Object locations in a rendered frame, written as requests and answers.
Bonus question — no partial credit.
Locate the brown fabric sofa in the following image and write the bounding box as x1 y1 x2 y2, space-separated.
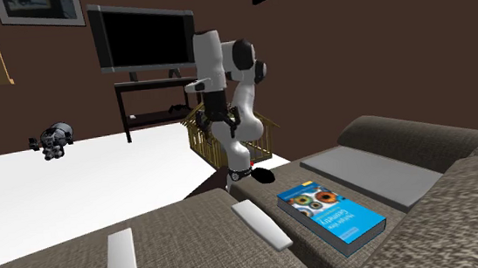
0 106 478 268

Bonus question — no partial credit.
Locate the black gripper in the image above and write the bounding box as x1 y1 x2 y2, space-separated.
194 87 243 142

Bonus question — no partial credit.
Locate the blue book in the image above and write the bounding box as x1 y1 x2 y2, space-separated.
274 175 391 263

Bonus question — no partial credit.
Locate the black oval object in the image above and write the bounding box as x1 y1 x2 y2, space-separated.
251 165 277 186

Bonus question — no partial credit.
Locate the wooden slatted crate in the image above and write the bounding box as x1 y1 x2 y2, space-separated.
180 95 283 173

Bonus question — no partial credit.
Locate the black flat screen television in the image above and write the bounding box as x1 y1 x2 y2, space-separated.
85 0 199 86

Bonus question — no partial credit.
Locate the grey framed wall picture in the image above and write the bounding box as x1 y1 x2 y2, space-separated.
0 0 87 34

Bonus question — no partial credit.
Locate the grey robot toy figure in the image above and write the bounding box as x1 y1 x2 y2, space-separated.
26 120 77 163

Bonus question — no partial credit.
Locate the white rounded flat bar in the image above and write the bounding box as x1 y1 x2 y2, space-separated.
101 226 140 268
229 195 294 256

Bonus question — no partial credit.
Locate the grey flat rectangular slab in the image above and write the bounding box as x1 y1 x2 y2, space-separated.
298 137 447 223

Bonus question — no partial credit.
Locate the black television table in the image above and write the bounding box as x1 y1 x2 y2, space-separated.
113 75 207 144

